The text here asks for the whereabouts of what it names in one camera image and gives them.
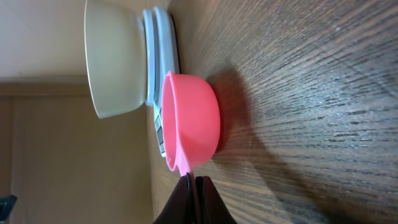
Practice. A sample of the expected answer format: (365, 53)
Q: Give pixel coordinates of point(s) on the white digital kitchen scale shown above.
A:
(162, 57)

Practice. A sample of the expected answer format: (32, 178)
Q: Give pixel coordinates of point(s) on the white bowl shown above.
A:
(115, 49)

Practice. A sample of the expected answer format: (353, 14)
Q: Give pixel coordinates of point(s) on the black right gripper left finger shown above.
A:
(179, 208)

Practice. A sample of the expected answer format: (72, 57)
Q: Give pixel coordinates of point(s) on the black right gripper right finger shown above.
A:
(212, 207)

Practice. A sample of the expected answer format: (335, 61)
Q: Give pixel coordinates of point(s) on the pink measuring scoop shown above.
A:
(190, 122)

